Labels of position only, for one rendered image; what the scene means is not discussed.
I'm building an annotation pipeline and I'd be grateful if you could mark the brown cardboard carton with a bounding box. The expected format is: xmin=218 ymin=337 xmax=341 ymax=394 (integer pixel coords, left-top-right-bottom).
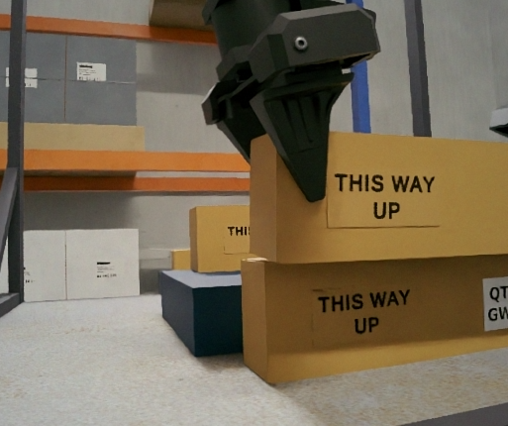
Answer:
xmin=171 ymin=250 xmax=190 ymax=270
xmin=241 ymin=254 xmax=508 ymax=383
xmin=250 ymin=131 xmax=508 ymax=264
xmin=189 ymin=205 xmax=260 ymax=272

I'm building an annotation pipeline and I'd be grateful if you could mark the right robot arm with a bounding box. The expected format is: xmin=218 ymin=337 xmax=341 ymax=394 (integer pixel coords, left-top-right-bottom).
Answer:
xmin=293 ymin=0 xmax=376 ymax=69

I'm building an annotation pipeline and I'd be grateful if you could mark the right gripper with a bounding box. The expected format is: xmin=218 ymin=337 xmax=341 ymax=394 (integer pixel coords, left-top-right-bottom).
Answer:
xmin=201 ymin=0 xmax=381 ymax=202

